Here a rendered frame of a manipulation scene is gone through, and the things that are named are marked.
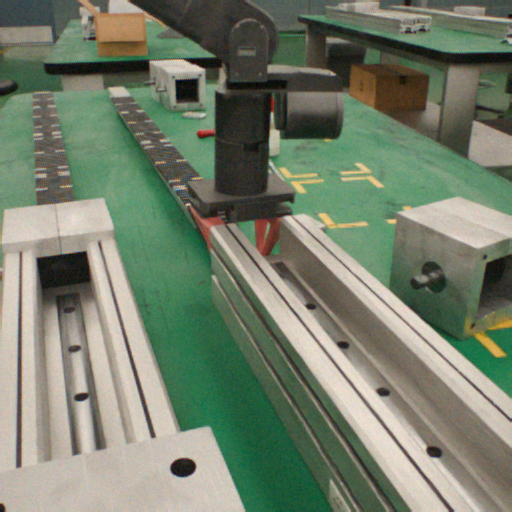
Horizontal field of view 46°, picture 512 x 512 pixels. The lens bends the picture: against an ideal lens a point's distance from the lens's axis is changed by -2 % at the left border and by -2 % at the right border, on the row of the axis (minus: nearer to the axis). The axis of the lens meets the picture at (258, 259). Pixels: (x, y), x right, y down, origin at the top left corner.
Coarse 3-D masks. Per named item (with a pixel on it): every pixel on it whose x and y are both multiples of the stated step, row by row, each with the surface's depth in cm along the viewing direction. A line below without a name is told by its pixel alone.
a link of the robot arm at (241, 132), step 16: (272, 80) 60; (224, 96) 58; (240, 96) 58; (256, 96) 58; (224, 112) 59; (240, 112) 58; (256, 112) 59; (224, 128) 60; (240, 128) 59; (256, 128) 60
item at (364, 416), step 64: (256, 256) 53; (320, 256) 53; (256, 320) 48; (320, 320) 49; (384, 320) 44; (320, 384) 37; (384, 384) 41; (448, 384) 37; (320, 448) 39; (384, 448) 31; (448, 448) 37
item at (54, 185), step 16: (48, 96) 148; (48, 112) 131; (48, 128) 117; (48, 144) 107; (48, 160) 97; (64, 160) 97; (48, 176) 90; (64, 176) 90; (48, 192) 83; (64, 192) 83
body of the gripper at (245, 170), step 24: (216, 144) 62; (240, 144) 60; (264, 144) 61; (216, 168) 63; (240, 168) 61; (264, 168) 62; (192, 192) 64; (216, 192) 63; (240, 192) 62; (264, 192) 64; (288, 192) 64
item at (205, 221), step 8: (192, 200) 67; (192, 208) 66; (200, 216) 64; (208, 216) 64; (216, 216) 64; (200, 224) 67; (208, 224) 63; (216, 224) 63; (224, 224) 63; (208, 232) 62; (208, 240) 68; (208, 248) 68
